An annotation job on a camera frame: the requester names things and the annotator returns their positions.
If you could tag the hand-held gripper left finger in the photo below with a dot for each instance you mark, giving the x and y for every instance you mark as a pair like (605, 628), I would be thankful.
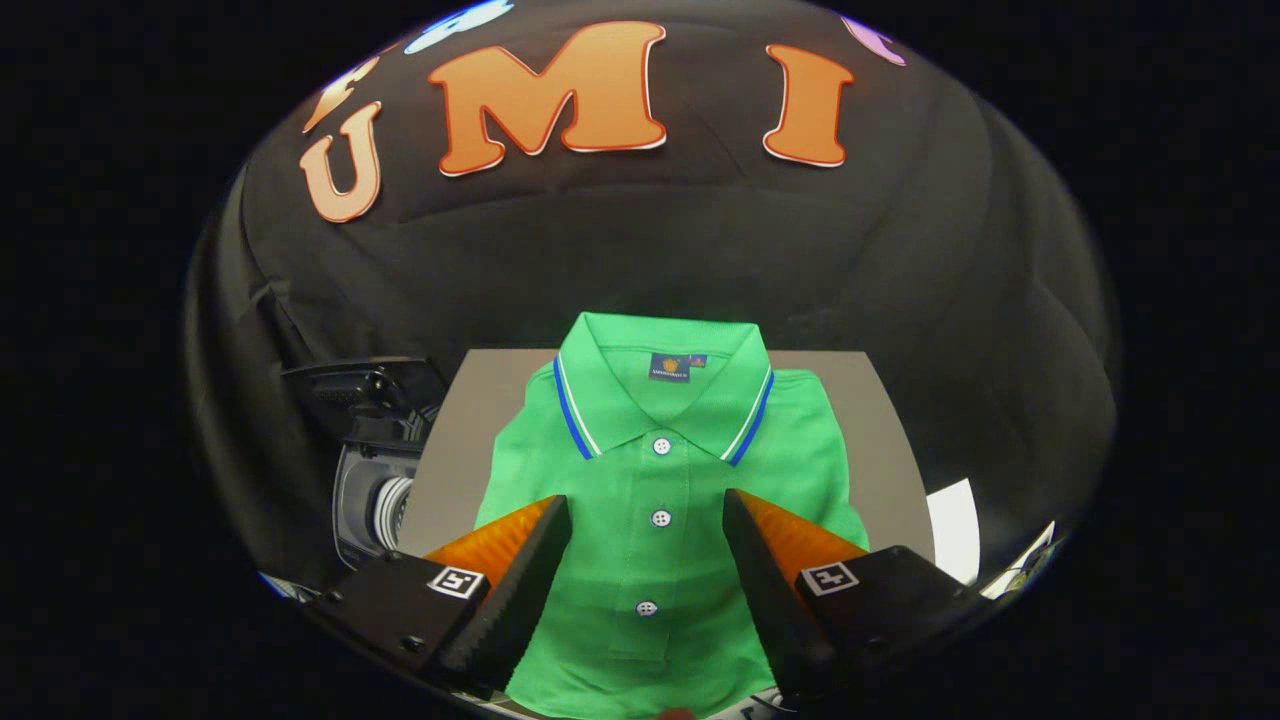
(520, 600)

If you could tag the black backdrop cloth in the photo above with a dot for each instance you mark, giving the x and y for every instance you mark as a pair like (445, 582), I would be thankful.
(700, 250)

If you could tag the dark washing machine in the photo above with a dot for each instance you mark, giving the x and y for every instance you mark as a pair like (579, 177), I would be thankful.
(365, 500)

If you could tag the green polo shirt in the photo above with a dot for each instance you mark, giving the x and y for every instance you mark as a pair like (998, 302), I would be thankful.
(660, 470)

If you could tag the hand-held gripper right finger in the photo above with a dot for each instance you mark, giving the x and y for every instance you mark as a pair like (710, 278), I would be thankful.
(770, 600)

